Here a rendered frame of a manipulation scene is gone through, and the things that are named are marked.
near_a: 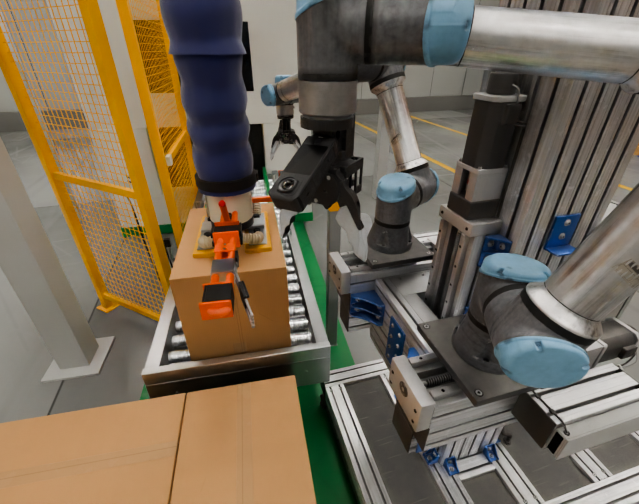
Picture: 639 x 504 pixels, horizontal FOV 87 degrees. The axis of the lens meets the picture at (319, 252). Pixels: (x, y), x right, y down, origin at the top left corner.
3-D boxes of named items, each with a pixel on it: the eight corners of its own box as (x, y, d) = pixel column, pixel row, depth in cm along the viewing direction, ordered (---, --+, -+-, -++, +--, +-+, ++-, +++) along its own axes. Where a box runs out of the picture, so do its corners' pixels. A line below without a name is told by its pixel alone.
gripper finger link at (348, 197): (372, 222, 47) (341, 167, 46) (368, 227, 46) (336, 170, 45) (347, 233, 50) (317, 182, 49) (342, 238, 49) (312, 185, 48)
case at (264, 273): (204, 276, 185) (190, 208, 164) (277, 268, 191) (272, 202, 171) (191, 361, 134) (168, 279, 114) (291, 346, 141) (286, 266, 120)
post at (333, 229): (324, 339, 219) (326, 193, 167) (334, 337, 220) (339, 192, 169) (327, 347, 213) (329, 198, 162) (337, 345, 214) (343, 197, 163)
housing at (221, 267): (213, 272, 99) (211, 259, 97) (237, 270, 100) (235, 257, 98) (211, 286, 93) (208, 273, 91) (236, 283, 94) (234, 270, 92)
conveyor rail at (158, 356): (205, 193, 328) (201, 174, 319) (211, 193, 329) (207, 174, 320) (155, 403, 134) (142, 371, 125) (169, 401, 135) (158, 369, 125)
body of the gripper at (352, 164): (362, 195, 53) (368, 113, 47) (337, 214, 47) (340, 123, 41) (320, 186, 56) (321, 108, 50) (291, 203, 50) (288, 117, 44)
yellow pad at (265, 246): (245, 216, 156) (244, 206, 154) (267, 214, 158) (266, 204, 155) (245, 254, 128) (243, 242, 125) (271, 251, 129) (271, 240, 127)
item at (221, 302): (205, 299, 88) (202, 283, 86) (234, 295, 89) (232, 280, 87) (202, 320, 81) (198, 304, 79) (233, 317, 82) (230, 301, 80)
